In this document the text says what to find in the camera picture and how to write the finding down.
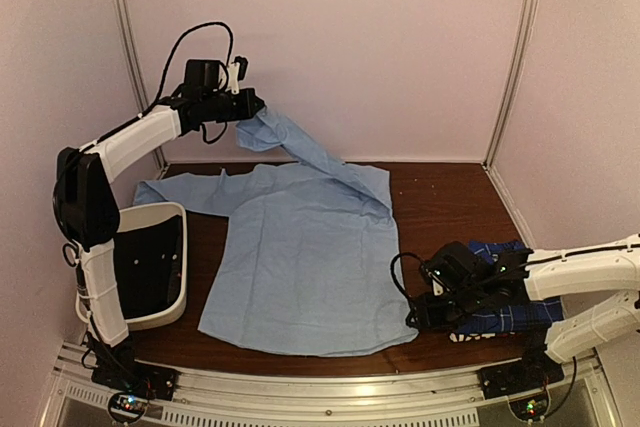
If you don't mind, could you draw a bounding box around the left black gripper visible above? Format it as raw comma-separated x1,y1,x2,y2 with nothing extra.
202,88,264,122

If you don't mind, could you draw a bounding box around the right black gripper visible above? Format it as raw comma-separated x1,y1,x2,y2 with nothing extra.
406,285,485,332

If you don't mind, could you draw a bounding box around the light blue long sleeve shirt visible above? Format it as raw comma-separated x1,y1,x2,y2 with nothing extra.
134,109,416,357

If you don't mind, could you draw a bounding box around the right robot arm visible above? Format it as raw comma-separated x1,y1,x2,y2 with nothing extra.
405,234,639,389

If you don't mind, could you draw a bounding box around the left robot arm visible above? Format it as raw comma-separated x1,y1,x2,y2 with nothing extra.
52,56,265,391

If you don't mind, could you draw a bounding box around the red black folded shirt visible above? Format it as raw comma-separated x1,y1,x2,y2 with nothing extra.
448,331,515,343

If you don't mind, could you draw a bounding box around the blue plaid folded shirt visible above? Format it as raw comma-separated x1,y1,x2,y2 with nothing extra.
452,240,564,340

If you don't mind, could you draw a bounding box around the white plastic bin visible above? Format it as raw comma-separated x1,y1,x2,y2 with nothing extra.
74,201,190,332

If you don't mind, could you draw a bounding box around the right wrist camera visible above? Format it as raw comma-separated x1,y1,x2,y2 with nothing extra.
420,259,446,296

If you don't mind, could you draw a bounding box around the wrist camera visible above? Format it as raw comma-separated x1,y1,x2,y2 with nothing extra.
227,56,249,95
420,259,446,296

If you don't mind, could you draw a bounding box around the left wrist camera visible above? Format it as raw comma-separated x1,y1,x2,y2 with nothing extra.
227,56,249,95

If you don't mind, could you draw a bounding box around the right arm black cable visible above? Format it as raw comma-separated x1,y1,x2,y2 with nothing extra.
389,252,426,308

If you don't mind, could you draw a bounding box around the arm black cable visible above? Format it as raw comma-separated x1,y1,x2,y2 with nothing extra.
62,21,236,268
389,252,426,308

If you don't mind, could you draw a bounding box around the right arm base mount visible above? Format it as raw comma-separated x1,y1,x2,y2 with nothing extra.
478,351,577,425

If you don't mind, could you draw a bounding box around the aluminium front rail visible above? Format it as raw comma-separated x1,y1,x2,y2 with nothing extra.
35,342,622,426

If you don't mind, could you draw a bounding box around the left aluminium frame post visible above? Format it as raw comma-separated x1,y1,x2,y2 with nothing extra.
104,0,169,171

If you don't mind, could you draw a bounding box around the aluminium frame post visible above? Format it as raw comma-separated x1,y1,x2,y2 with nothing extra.
483,0,539,171
104,0,169,171

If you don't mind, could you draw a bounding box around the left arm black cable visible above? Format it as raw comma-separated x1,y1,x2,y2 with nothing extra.
62,21,236,268

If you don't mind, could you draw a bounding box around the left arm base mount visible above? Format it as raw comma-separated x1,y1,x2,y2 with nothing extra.
91,357,178,425

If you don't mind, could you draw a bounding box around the right aluminium frame post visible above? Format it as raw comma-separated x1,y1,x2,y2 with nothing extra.
483,0,539,171

